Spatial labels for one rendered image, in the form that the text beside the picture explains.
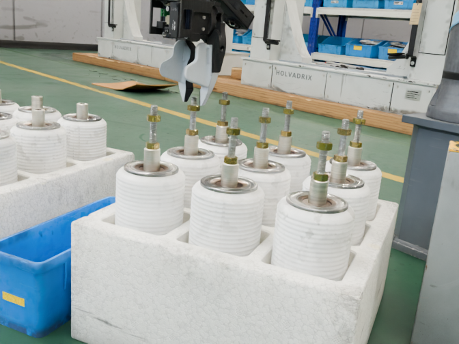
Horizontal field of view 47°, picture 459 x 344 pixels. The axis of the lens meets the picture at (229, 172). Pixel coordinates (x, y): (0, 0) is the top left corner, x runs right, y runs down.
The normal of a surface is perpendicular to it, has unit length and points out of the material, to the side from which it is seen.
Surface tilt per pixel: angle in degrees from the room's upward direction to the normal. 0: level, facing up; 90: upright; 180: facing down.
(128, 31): 90
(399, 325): 0
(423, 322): 90
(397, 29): 90
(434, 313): 90
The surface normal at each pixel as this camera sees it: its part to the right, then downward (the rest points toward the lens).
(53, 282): 0.90, 0.22
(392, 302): 0.08, -0.96
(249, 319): -0.40, 0.21
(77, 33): 0.66, 0.25
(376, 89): -0.75, 0.11
